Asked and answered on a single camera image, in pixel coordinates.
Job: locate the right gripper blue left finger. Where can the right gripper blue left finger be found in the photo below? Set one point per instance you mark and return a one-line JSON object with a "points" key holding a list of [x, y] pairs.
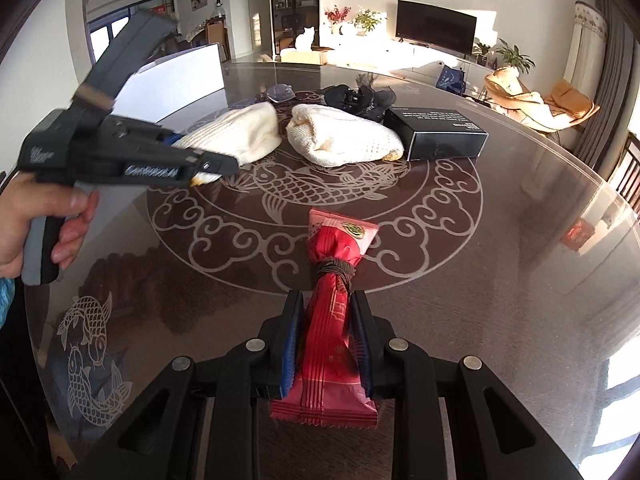
{"points": [[276, 368]]}

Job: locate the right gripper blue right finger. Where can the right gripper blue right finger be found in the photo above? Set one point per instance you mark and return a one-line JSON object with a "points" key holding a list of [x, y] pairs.
{"points": [[370, 335]]}

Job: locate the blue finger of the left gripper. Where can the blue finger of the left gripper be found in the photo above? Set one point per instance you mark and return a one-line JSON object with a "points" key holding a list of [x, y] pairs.
{"points": [[205, 165], [171, 138]]}

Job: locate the cream knit glove with yellow cuff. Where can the cream knit glove with yellow cuff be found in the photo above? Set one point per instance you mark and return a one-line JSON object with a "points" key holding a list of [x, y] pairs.
{"points": [[248, 134]]}

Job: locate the dark red snack packet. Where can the dark red snack packet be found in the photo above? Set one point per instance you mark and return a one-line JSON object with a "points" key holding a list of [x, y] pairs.
{"points": [[326, 389]]}

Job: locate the eyeglasses with blue pouch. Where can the eyeglasses with blue pouch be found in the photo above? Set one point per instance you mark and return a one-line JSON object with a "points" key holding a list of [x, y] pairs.
{"points": [[277, 94]]}

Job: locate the black printed box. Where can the black printed box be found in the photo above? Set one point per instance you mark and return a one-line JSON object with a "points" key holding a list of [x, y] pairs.
{"points": [[435, 134]]}

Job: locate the person's left hand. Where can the person's left hand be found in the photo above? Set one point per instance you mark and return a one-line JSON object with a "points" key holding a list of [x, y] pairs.
{"points": [[23, 200]]}

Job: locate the white storage bin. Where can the white storage bin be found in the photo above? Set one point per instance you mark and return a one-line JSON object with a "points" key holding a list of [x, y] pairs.
{"points": [[168, 84]]}

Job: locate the white cat by cabinet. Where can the white cat by cabinet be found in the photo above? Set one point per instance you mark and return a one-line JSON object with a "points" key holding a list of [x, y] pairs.
{"points": [[303, 42]]}

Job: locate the dark display cabinet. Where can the dark display cabinet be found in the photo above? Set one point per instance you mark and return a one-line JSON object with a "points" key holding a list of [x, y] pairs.
{"points": [[290, 18]]}

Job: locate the red flower vase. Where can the red flower vase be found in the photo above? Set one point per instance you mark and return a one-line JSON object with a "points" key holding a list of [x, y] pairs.
{"points": [[338, 18]]}

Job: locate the green plant on console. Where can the green plant on console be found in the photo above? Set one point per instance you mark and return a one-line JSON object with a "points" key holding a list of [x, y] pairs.
{"points": [[367, 20]]}

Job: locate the blue shopping bag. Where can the blue shopping bag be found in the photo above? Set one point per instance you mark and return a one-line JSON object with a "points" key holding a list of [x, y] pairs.
{"points": [[451, 80]]}

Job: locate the wooden dining chair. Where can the wooden dining chair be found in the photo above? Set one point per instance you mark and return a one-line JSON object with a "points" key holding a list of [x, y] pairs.
{"points": [[626, 176]]}

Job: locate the black television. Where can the black television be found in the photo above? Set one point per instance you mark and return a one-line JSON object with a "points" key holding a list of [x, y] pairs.
{"points": [[436, 26]]}

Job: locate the orange lounge chair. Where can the orange lounge chair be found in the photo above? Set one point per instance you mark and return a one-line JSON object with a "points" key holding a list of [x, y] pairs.
{"points": [[564, 107]]}

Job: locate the grey curtain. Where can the grey curtain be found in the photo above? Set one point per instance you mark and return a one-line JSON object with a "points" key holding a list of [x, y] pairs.
{"points": [[613, 85]]}

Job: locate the green potted plant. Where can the green potted plant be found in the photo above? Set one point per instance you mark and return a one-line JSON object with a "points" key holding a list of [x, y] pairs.
{"points": [[512, 56]]}

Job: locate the white standing air conditioner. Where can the white standing air conditioner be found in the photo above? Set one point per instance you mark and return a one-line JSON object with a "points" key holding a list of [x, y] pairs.
{"points": [[587, 49]]}

